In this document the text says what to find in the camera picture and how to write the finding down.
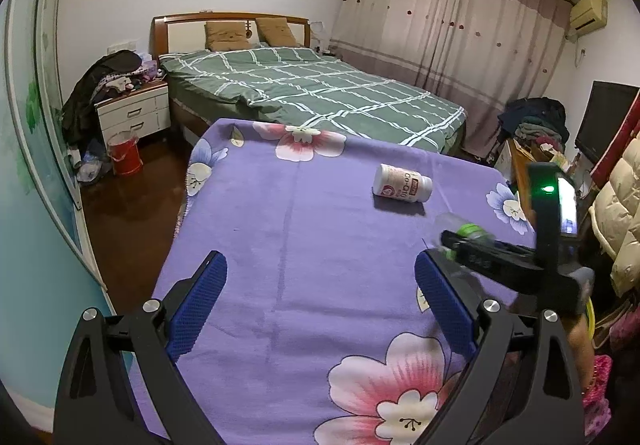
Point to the cream puffer jacket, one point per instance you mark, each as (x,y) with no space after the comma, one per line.
(615,219)

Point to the brown pillow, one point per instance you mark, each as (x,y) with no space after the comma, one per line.
(223,36)
(276,32)

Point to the black clothes pile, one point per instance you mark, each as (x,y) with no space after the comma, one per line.
(80,123)

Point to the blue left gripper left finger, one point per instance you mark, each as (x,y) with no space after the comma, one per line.
(189,303)

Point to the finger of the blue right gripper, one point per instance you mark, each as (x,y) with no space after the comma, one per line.
(450,240)

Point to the pile of folded clothes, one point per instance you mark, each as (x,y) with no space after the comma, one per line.
(528,119)

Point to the pink floral fabric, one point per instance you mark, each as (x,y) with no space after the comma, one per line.
(614,391)

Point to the purple floral tablecloth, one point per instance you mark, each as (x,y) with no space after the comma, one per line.
(321,335)

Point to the wooden headboard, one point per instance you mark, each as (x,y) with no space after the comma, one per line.
(186,32)

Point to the black television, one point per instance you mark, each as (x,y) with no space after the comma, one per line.
(607,107)

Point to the pink white curtain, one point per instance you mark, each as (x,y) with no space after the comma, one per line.
(479,54)

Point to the green capped plastic bottle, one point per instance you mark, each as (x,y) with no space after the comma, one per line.
(459,226)

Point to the brown pillow left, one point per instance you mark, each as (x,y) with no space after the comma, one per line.
(223,36)

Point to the brown pillow right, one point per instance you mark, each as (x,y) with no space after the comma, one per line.
(276,32)

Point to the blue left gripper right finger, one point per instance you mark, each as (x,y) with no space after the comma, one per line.
(451,298)

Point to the air conditioner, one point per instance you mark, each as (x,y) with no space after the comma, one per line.
(588,16)

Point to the wooden low cabinet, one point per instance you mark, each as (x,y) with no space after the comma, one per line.
(521,159)

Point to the white pill bottle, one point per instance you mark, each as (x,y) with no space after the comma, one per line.
(400,184)

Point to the white nightstand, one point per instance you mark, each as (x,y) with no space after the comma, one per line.
(142,112)

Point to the sliding wardrobe door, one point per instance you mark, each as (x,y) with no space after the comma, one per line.
(48,271)

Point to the red bucket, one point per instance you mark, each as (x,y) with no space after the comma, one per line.
(122,148)

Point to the yellow rimmed dark trash bin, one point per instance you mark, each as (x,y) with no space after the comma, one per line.
(591,321)

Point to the green plaid bed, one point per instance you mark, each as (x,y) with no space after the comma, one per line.
(295,86)

